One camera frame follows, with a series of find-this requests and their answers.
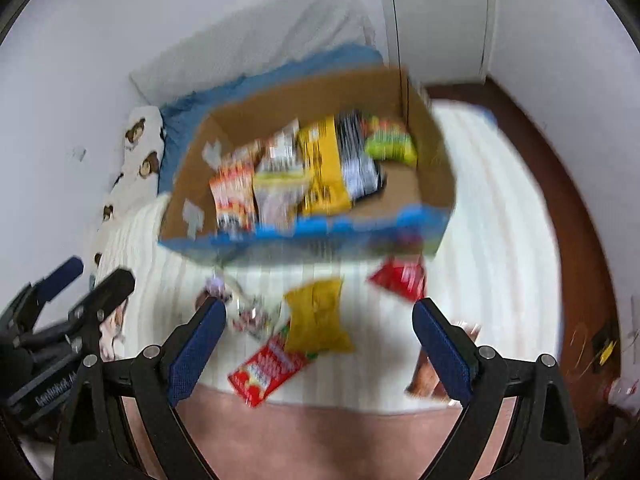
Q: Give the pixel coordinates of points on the panda orange seed bag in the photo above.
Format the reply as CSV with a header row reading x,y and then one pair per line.
x,y
232,190

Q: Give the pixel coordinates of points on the bear print white pillow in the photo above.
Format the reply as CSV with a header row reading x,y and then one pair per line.
x,y
143,144

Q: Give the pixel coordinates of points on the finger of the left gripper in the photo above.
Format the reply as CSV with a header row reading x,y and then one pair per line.
x,y
107,292
50,286

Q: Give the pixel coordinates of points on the cream striped blanket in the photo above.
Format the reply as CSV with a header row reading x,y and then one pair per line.
x,y
498,269

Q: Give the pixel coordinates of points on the clear small snack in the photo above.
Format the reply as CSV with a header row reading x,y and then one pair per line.
x,y
245,313

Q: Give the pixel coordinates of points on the grey padded headboard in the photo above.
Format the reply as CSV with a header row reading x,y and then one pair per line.
x,y
252,41

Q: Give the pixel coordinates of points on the white door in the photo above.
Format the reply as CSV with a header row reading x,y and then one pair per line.
x,y
441,41

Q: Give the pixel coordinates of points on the yellow chip bag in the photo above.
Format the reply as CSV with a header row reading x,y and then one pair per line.
x,y
315,319

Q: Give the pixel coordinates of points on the large yellow snack bag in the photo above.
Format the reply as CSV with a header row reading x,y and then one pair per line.
x,y
326,195

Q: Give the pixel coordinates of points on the red long snack packet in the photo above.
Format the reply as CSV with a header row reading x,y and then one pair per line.
x,y
268,369

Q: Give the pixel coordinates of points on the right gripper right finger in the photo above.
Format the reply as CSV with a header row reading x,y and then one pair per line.
x,y
542,440

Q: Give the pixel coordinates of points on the cardboard box blue outside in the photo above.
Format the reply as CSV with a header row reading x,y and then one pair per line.
x,y
409,217

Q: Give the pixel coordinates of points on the black striped snack bag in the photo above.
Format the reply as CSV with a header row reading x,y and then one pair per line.
x,y
362,176

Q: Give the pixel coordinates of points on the green fruit candy bag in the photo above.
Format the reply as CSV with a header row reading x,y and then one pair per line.
x,y
388,139

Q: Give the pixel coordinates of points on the cookie white packet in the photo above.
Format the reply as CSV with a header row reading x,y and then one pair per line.
x,y
281,180

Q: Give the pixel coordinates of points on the red small snack bag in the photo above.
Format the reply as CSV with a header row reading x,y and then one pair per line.
x,y
404,278

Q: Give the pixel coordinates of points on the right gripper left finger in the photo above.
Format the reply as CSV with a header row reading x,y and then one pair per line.
x,y
96,440

